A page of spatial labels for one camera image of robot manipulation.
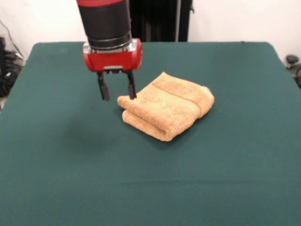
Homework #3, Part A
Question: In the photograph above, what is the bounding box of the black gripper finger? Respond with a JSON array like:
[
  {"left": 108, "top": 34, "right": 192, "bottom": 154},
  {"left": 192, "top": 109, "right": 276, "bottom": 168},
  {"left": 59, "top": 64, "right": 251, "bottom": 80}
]
[
  {"left": 126, "top": 71, "right": 137, "bottom": 100},
  {"left": 96, "top": 72, "right": 111, "bottom": 102}
]

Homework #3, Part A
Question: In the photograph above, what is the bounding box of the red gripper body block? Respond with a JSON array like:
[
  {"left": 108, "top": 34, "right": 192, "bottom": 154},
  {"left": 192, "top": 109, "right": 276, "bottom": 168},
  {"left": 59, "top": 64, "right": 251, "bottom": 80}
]
[{"left": 82, "top": 38, "right": 143, "bottom": 74}]

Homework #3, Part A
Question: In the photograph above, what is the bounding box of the tan terry towel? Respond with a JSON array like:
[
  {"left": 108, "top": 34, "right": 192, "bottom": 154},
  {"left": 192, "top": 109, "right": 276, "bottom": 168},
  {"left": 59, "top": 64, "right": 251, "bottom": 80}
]
[{"left": 117, "top": 72, "right": 215, "bottom": 143}]

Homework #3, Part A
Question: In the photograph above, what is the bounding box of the dark green table cloth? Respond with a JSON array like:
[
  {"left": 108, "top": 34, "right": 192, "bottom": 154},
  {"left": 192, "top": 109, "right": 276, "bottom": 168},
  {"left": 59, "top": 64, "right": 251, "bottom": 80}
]
[{"left": 0, "top": 41, "right": 301, "bottom": 226}]

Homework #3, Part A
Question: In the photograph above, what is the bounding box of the grey black tripod base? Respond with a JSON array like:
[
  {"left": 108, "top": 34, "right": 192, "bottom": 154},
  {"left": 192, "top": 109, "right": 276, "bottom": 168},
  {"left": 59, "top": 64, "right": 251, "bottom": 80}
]
[
  {"left": 0, "top": 36, "right": 25, "bottom": 97},
  {"left": 285, "top": 54, "right": 301, "bottom": 89}
]

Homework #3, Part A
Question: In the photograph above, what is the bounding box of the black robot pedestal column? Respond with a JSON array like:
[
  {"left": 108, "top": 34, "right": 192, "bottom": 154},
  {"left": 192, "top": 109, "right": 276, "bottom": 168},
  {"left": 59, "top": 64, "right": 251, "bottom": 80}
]
[{"left": 128, "top": 0, "right": 195, "bottom": 42}]

